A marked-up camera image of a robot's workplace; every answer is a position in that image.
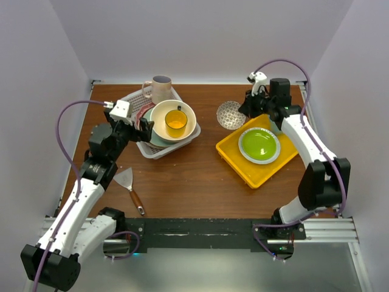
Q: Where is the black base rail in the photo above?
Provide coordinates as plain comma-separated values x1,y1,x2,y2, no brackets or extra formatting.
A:
103,217,305,255

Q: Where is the white ceramic bowl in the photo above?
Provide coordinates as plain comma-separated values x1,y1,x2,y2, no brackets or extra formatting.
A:
150,100,197,142

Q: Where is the pink beige mug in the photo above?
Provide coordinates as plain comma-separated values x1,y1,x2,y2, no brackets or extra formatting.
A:
141,75,172,105

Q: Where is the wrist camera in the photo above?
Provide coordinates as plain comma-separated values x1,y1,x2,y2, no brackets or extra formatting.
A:
103,100,133,125
247,71,267,96

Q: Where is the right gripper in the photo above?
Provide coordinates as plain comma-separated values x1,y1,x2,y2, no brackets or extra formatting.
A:
239,87,275,119

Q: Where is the clear plastic scrap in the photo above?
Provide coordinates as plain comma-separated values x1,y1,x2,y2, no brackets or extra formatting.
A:
113,167,133,192

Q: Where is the dark bottom plate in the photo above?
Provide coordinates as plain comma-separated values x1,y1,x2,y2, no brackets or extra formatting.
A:
136,103,172,149

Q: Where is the yellow mug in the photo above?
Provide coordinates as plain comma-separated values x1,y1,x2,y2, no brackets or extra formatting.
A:
165,106,188,138

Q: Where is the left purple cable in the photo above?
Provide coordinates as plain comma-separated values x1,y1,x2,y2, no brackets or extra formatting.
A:
32,100,142,292

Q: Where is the green white bowl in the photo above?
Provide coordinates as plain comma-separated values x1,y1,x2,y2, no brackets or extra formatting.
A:
238,127,281,165

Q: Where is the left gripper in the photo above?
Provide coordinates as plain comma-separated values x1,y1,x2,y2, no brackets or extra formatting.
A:
104,109,153,161

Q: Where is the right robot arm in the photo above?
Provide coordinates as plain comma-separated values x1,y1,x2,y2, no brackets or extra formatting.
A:
239,74,351,239

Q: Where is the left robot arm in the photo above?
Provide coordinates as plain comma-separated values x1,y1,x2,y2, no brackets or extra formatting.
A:
21,111,154,291

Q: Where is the light blue mug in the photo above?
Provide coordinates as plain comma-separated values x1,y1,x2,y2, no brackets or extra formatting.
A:
269,120,283,136

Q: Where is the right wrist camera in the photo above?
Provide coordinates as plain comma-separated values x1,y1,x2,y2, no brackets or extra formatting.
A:
247,71,267,96

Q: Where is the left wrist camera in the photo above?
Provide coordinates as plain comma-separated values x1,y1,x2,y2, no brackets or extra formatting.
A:
103,100,133,125

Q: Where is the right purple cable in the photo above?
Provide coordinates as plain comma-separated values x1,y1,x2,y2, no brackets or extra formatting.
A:
252,59,349,264

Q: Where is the pink polka dot plate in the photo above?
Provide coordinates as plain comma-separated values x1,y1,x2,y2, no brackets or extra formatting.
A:
136,102,156,122

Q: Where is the small metal utensil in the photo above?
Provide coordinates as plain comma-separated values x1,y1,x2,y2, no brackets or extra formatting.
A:
129,190,145,216

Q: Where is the pale green bottom plate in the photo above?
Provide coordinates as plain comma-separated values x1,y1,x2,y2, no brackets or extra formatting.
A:
143,109,173,148

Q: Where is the purple cable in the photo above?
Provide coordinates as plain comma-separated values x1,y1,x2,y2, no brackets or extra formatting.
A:
32,100,142,292
252,59,349,264

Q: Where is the yellow plastic tray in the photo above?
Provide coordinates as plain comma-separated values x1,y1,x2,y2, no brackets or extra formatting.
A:
216,115,298,189

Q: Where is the woven coaster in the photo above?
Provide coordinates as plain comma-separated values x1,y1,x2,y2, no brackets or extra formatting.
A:
216,101,246,130

